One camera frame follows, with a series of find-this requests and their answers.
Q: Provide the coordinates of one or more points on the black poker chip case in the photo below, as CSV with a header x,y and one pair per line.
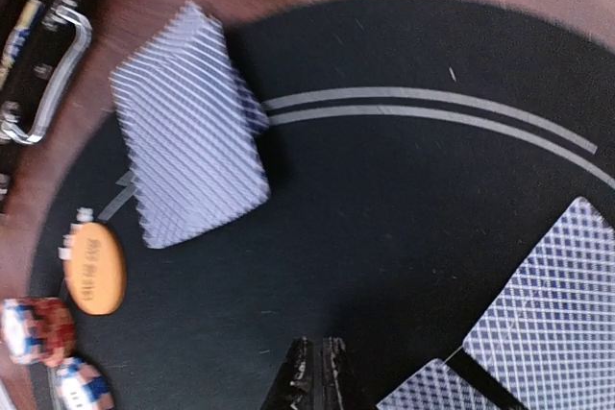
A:
x,y
42,45

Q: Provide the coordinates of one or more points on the round black poker mat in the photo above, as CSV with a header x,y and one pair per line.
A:
x,y
417,151

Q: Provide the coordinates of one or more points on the orange big blind button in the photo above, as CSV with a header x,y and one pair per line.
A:
x,y
96,270

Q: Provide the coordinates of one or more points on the blue card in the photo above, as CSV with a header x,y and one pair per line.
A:
x,y
190,123

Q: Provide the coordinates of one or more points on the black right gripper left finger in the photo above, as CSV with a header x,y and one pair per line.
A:
x,y
293,385

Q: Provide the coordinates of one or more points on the face down board card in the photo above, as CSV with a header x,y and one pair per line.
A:
x,y
548,337
435,387

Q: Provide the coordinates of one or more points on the dark white poker chip stack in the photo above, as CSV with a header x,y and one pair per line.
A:
x,y
80,386

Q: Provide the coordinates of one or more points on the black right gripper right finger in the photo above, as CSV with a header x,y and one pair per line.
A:
x,y
338,382

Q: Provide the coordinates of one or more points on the blue white poker chip stack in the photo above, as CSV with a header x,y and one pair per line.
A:
x,y
37,330

